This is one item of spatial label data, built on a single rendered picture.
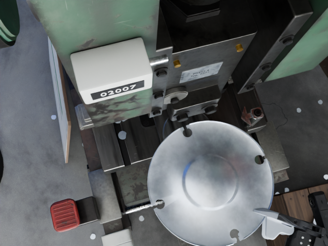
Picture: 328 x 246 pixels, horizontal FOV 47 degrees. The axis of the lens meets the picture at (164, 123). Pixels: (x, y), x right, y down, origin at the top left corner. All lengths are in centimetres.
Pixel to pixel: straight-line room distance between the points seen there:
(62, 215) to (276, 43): 61
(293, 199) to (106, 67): 113
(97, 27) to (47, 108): 146
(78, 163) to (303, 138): 104
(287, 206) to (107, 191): 66
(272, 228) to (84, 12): 68
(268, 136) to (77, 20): 85
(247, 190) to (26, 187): 109
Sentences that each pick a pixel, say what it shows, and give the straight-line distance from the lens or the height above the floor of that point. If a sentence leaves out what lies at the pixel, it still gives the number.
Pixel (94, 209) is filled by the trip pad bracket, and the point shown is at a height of 70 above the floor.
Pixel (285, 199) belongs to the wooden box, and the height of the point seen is 35.
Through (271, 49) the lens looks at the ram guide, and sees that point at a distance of 56.
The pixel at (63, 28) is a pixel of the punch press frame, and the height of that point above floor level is 138.
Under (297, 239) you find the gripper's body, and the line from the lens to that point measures 89.
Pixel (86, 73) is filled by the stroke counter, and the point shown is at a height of 134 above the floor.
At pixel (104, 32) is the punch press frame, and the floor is 136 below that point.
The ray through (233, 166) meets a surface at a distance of 89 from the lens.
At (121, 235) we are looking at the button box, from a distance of 103.
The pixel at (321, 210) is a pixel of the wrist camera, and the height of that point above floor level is 83.
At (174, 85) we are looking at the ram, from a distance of 67.
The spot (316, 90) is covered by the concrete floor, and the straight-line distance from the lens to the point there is 195.
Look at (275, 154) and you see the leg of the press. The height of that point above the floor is 64.
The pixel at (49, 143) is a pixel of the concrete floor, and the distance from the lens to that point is 174.
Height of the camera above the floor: 166
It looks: 75 degrees down
